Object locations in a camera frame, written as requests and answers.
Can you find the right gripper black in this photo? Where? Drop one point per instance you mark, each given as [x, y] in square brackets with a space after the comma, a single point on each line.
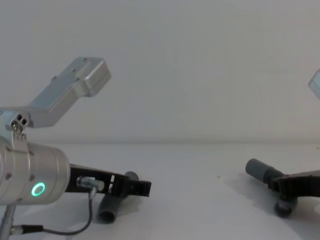
[308, 182]

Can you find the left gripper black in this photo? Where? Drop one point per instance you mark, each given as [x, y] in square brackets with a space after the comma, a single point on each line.
[75, 178]

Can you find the grey plastic pipe fitting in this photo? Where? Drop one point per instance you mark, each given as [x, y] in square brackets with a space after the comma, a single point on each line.
[257, 169]

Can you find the straight grey plastic pipe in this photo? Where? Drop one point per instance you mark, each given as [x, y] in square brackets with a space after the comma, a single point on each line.
[107, 207]

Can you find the white table cloth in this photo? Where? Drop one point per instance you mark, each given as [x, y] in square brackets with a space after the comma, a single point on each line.
[190, 200]

